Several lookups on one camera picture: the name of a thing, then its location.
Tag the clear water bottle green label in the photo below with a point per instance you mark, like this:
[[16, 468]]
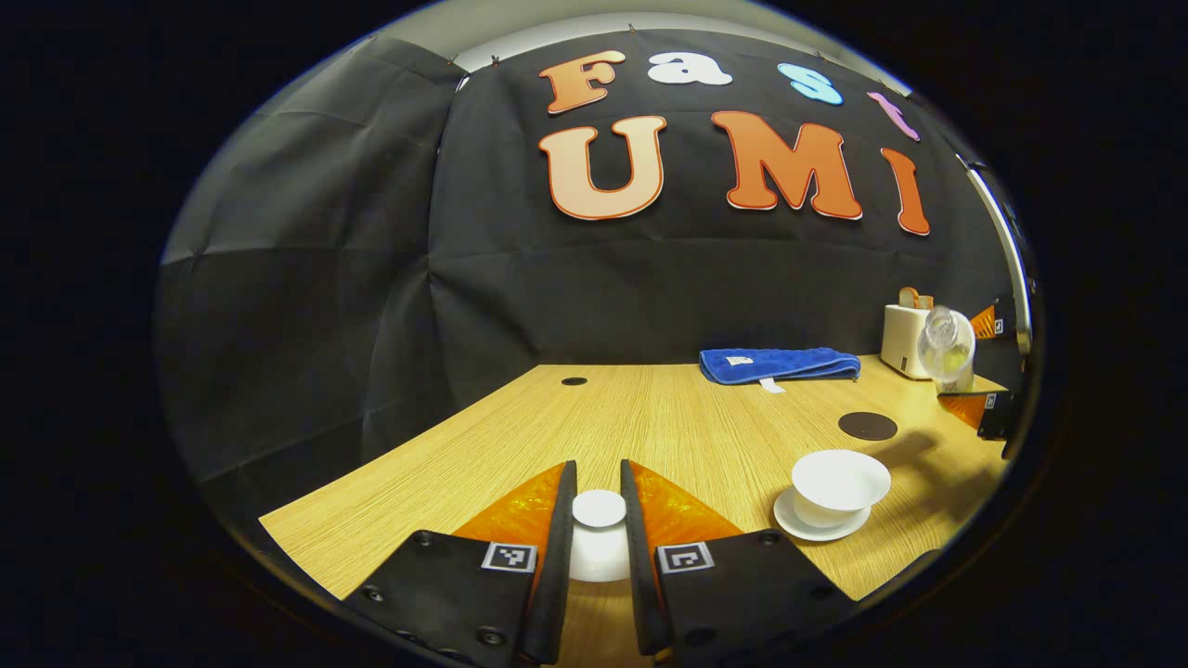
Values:
[[947, 353]]

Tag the white toaster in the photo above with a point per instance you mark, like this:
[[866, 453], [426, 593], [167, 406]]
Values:
[[898, 343]]

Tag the white teacup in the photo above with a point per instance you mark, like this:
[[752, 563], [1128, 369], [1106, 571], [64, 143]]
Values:
[[840, 482]]

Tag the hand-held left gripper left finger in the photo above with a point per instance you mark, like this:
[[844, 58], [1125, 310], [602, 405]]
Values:
[[561, 557]]

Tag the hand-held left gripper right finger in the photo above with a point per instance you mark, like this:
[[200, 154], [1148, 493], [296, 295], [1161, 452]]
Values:
[[636, 557]]

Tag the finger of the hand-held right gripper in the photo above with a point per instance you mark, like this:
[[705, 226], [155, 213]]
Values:
[[995, 413], [1000, 320]]

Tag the dark round coaster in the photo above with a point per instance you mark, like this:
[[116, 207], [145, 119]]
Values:
[[868, 427]]

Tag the blue towel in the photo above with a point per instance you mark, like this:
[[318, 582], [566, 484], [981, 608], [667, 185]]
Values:
[[780, 364]]

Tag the black backdrop cloth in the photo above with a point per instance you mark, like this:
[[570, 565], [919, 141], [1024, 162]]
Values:
[[371, 278]]

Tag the white saucer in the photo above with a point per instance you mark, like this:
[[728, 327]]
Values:
[[798, 524]]

